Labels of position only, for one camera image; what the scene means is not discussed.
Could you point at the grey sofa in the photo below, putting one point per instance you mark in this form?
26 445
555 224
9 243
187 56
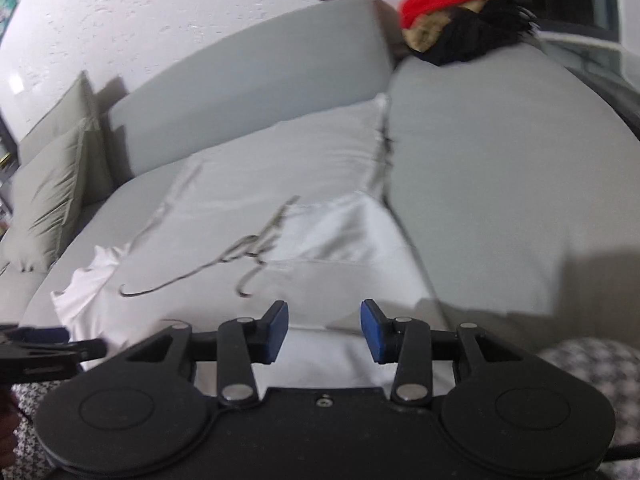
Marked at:
490 170

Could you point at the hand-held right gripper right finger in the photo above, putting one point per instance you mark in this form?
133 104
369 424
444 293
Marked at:
374 332

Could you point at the white garment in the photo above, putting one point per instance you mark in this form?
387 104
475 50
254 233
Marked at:
300 170

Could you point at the person's houndstooth pants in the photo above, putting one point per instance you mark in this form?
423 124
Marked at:
590 365

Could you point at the glass table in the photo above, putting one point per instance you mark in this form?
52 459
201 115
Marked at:
600 60

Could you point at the grey pillow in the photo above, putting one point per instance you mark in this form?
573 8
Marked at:
45 195
92 125

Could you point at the black folded garment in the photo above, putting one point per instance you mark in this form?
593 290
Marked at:
475 35

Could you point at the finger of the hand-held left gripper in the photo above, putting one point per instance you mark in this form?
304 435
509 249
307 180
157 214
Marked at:
75 350
42 334

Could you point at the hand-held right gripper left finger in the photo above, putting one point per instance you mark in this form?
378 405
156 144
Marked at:
276 332

